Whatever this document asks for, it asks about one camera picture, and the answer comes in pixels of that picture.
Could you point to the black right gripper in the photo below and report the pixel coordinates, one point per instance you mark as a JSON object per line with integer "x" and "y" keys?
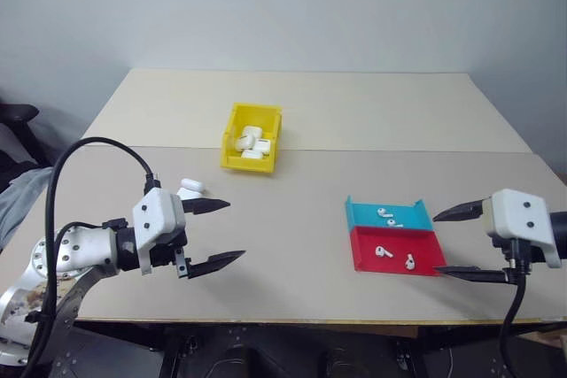
{"x": 504, "y": 249}

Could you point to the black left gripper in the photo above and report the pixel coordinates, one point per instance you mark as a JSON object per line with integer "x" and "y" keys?
{"x": 165, "y": 250}

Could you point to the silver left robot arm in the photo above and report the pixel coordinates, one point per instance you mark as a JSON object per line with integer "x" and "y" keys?
{"x": 80, "y": 250}

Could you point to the yellow plastic bin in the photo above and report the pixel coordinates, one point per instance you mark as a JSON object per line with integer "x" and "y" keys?
{"x": 248, "y": 166}

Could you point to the white earbud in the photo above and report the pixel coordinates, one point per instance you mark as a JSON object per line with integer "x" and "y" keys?
{"x": 409, "y": 262}
{"x": 381, "y": 251}
{"x": 383, "y": 211}
{"x": 392, "y": 222}

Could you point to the red plastic tray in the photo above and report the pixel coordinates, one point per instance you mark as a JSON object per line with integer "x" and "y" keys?
{"x": 367, "y": 259}

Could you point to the blue plastic tray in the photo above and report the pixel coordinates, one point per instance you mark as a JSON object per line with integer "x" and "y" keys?
{"x": 367, "y": 219}

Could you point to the grey cloth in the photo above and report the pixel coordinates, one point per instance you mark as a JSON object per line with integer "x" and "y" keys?
{"x": 17, "y": 203}

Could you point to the black office chair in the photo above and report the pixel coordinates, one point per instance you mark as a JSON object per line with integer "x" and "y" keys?
{"x": 18, "y": 111}

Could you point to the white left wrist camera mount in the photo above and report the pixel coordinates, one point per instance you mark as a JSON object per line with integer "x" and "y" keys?
{"x": 156, "y": 214}

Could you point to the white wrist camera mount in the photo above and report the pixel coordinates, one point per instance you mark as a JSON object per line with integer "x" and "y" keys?
{"x": 514, "y": 214}
{"x": 156, "y": 214}

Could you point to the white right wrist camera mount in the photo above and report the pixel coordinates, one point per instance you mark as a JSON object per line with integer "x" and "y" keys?
{"x": 514, "y": 214}

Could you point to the black table frame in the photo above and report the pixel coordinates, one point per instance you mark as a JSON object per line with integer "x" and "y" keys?
{"x": 248, "y": 347}

